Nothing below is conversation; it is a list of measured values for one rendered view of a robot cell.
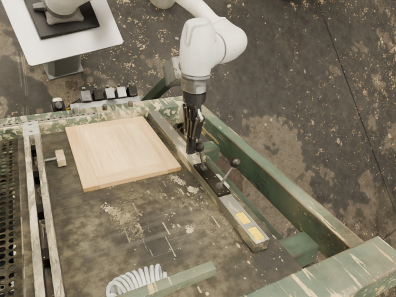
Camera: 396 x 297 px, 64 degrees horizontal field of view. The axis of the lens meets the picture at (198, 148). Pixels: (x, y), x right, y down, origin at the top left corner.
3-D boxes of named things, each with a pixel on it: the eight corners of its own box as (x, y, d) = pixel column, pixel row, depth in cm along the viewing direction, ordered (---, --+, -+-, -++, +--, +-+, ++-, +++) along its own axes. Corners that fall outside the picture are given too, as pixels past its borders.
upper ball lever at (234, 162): (218, 187, 115) (238, 156, 111) (224, 193, 112) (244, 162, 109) (211, 185, 112) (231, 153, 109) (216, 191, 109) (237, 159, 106)
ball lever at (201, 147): (205, 165, 123) (200, 138, 115) (210, 171, 121) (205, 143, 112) (197, 170, 122) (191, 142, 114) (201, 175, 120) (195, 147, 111)
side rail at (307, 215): (199, 120, 181) (200, 102, 175) (359, 271, 98) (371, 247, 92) (189, 121, 178) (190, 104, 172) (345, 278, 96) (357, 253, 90)
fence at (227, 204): (157, 116, 167) (157, 109, 165) (267, 248, 96) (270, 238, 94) (148, 118, 165) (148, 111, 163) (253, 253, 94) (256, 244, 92)
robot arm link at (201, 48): (198, 80, 92) (224, 71, 101) (203, 23, 84) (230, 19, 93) (171, 71, 98) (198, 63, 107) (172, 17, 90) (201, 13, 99)
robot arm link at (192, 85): (188, 78, 93) (187, 97, 97) (215, 75, 97) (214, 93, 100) (176, 69, 100) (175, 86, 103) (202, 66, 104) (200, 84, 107)
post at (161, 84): (145, 101, 257) (177, 71, 189) (147, 108, 257) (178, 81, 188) (138, 102, 255) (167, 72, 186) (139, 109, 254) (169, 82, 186)
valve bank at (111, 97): (135, 88, 196) (144, 76, 174) (139, 111, 196) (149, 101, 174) (46, 97, 175) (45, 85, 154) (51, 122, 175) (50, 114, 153)
